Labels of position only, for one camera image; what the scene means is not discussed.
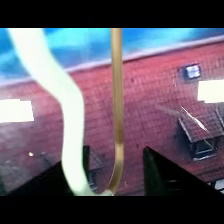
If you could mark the brown clothes hanger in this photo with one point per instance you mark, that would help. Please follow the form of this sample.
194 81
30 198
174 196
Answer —
117 83

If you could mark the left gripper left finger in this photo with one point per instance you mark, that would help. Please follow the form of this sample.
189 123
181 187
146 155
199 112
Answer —
43 183

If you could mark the white shirt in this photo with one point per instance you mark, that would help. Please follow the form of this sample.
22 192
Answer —
71 100

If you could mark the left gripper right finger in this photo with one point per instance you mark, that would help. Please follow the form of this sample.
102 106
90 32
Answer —
170 181

